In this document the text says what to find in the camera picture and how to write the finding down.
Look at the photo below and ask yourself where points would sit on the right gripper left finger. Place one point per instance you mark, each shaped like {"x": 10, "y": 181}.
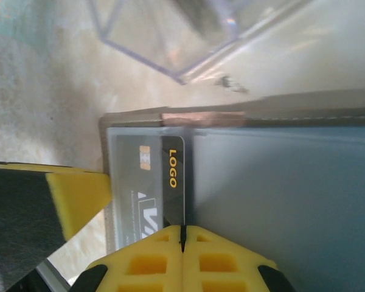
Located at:
{"x": 124, "y": 261}

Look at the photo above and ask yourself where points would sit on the grey card holder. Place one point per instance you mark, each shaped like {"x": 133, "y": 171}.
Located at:
{"x": 292, "y": 197}

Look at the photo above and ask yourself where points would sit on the black VIP credit card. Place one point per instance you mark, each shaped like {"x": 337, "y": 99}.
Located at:
{"x": 152, "y": 194}

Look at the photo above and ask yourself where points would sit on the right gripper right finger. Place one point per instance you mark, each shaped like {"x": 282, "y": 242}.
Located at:
{"x": 246, "y": 267}

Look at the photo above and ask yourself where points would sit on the clear acrylic card box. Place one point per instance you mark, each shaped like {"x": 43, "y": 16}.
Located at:
{"x": 134, "y": 33}

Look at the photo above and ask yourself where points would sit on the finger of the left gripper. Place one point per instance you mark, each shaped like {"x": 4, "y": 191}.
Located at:
{"x": 73, "y": 194}

